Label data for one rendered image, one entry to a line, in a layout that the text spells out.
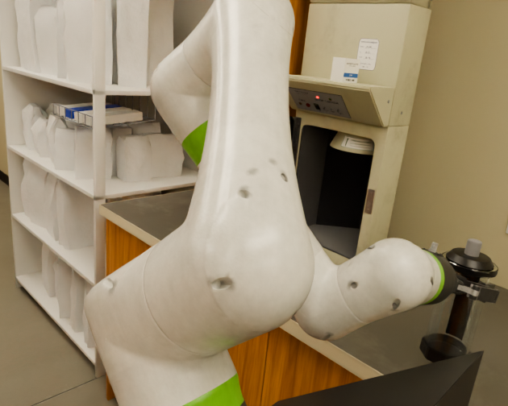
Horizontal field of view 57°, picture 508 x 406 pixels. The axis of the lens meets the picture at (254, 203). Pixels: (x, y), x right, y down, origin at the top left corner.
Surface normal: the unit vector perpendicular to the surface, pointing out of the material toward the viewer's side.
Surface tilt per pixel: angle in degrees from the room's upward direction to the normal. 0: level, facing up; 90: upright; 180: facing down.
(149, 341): 106
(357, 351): 0
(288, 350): 90
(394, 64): 90
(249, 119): 32
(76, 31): 83
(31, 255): 90
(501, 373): 0
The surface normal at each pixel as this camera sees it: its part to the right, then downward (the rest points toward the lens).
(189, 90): -0.21, 0.55
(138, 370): -0.31, -0.07
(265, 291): 0.30, 0.18
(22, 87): 0.69, 0.29
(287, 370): -0.72, 0.14
